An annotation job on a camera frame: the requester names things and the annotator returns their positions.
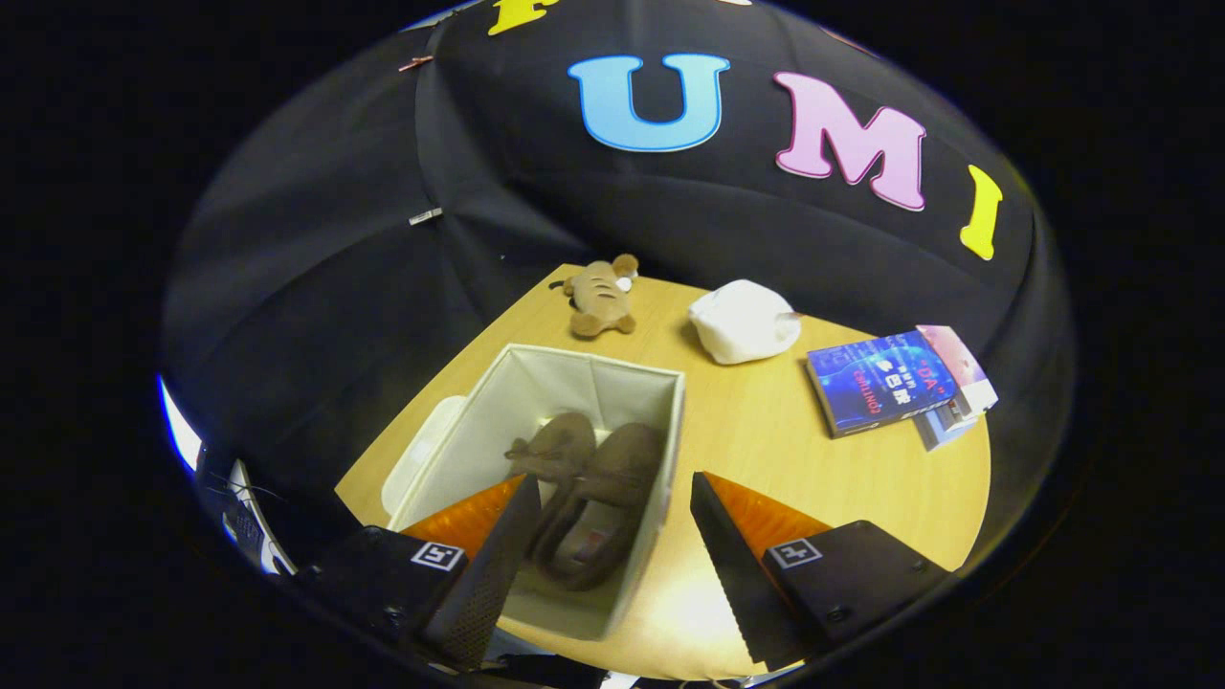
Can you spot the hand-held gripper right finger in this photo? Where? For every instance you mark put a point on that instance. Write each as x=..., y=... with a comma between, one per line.
x=737, y=574

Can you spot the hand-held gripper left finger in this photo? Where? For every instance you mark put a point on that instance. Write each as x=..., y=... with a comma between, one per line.
x=488, y=574

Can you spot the brown fluffy shoe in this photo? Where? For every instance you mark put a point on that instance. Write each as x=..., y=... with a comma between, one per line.
x=622, y=469
x=569, y=440

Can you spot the grey fabric storage box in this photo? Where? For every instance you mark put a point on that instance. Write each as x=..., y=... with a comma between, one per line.
x=536, y=383

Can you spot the black white device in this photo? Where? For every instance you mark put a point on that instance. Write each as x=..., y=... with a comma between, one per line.
x=251, y=522

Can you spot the white plush toy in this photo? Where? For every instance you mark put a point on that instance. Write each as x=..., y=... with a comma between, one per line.
x=742, y=323

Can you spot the light blue book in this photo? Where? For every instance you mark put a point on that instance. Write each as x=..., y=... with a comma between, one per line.
x=943, y=429

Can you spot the brown plush toy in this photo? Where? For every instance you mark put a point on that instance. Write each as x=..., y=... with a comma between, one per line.
x=601, y=299

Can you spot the pink white book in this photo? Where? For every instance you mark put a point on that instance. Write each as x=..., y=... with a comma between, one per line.
x=957, y=364

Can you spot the computer monitor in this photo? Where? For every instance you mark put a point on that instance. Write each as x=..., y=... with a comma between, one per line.
x=180, y=431

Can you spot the silver clip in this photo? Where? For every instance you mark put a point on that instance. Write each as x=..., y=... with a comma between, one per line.
x=426, y=216

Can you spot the pink clip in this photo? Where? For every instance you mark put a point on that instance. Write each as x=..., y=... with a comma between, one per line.
x=416, y=63

